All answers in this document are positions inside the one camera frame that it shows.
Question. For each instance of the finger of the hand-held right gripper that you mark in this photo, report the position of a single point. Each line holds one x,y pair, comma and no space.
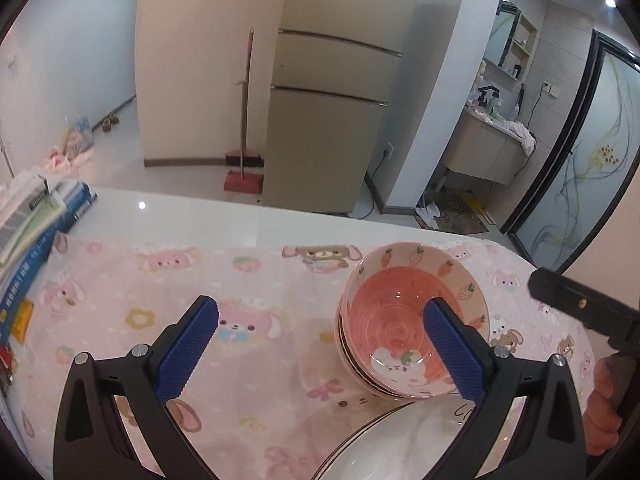
575,300

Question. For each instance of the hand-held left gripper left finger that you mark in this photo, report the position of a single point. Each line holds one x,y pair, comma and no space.
187,350

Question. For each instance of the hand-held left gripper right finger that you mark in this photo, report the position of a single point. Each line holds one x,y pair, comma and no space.
455,350

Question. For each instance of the pink strawberry print bowl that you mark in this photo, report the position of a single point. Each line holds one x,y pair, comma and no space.
344,345
395,320

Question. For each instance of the white plate with lettering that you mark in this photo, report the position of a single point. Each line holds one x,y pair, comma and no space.
415,450

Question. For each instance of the person's right hand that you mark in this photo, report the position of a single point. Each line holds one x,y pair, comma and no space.
602,410

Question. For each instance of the pink cartoon printed tablecloth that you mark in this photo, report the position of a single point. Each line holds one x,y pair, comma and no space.
275,335

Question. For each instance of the brown doormat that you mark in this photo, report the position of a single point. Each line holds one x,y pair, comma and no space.
460,215

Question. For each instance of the black framed glass door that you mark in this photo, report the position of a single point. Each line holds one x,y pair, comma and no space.
590,160

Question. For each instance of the white crumpled floor cloth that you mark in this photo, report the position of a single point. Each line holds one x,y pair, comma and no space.
428,210

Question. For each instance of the white towel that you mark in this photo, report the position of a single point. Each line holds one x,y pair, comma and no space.
520,135

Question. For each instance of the beige vanity cabinet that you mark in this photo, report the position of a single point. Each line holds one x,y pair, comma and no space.
482,150

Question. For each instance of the stack of books and boxes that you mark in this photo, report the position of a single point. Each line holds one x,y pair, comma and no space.
55,230

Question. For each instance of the white green booklet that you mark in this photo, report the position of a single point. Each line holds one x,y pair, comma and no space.
30,232

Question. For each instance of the black faucet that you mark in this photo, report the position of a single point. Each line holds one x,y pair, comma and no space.
487,100

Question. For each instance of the striped tissue box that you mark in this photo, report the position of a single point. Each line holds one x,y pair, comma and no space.
22,200

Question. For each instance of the pink plastic bag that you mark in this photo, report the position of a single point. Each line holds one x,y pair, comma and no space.
57,160

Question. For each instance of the pair of slippers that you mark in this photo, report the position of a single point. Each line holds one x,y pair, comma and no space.
110,123

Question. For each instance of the beige refrigerator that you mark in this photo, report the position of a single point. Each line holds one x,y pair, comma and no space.
320,150

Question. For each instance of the white blue plastic bag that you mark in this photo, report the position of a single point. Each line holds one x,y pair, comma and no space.
77,135

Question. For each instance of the red broom and dustpan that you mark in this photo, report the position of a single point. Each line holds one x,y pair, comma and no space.
246,110

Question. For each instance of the metal mop stick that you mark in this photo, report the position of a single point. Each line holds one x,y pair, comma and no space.
5,157

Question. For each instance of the bathroom mirror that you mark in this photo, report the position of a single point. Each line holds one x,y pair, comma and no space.
500,35

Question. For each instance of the low wall outlet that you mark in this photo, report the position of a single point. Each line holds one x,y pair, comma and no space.
388,150

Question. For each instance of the bathroom wall outlet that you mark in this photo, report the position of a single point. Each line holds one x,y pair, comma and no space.
549,89

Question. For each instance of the wall niche shelf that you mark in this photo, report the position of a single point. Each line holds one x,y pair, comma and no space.
524,45

